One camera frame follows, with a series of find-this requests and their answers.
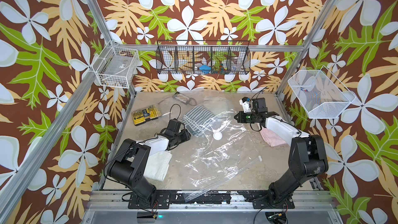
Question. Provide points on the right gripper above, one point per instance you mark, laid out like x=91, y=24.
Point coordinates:
x=241, y=118

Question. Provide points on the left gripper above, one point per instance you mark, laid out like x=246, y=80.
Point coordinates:
x=186, y=135

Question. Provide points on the green white striped towel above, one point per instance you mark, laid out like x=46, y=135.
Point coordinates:
x=197, y=120

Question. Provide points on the clear plastic vacuum bag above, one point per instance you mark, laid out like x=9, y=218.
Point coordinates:
x=212, y=163

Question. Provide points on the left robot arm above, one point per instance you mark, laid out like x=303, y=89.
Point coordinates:
x=127, y=167

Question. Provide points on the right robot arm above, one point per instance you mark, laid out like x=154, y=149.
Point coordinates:
x=307, y=156

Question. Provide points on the pink folded towel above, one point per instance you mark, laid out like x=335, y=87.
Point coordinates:
x=271, y=138

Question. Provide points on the white folded towel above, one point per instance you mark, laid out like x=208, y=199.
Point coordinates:
x=158, y=165

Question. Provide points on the white vacuum bag valve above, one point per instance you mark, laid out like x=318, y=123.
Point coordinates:
x=217, y=135

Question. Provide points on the yellow screwdriver bit case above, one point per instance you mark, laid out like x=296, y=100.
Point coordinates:
x=147, y=114

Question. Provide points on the white mesh basket right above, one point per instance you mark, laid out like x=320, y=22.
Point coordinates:
x=321, y=93

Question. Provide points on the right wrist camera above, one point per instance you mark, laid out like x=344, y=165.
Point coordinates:
x=245, y=102

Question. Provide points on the black battery holder with wires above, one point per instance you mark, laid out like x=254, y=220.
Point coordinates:
x=186, y=100

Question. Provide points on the black wire basket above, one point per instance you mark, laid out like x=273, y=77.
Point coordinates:
x=203, y=58

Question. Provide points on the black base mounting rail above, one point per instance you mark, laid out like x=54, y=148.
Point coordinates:
x=211, y=198

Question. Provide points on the white wire basket left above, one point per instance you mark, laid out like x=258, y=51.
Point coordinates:
x=115, y=66

